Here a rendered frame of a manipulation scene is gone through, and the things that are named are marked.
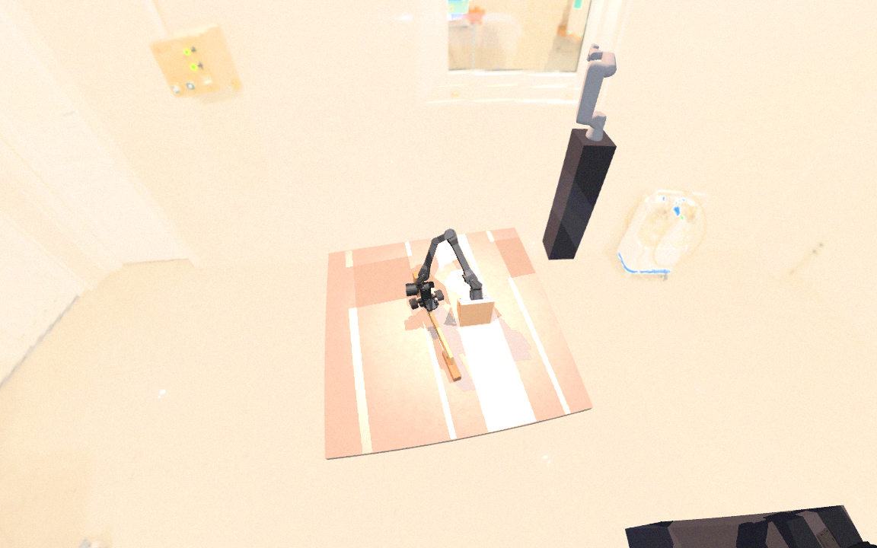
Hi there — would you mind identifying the long tan wooden rail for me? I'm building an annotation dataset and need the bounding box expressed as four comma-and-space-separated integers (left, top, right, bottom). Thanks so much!
426, 309, 454, 364

